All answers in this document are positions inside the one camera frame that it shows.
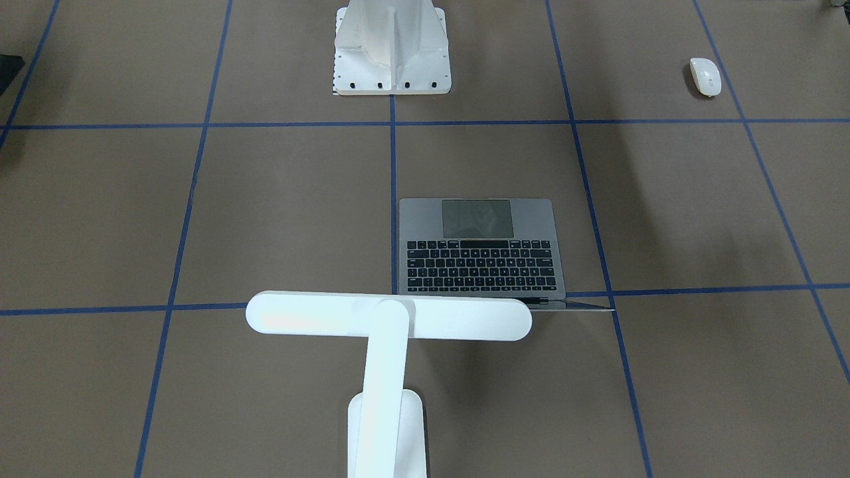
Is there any grey laptop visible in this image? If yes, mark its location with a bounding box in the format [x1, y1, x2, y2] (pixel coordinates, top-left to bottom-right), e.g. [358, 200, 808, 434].
[397, 199, 611, 312]

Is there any white computer mouse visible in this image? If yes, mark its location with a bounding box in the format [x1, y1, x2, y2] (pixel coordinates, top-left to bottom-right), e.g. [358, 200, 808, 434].
[689, 57, 723, 98]

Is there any black mouse pad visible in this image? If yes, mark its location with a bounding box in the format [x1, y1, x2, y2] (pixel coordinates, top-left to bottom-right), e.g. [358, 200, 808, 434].
[0, 54, 25, 95]

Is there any white desk lamp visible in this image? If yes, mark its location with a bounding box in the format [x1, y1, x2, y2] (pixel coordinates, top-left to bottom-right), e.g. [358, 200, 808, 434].
[246, 291, 533, 477]

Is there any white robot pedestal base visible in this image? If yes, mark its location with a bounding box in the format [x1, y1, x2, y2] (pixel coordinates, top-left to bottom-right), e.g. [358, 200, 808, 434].
[332, 1, 452, 95]

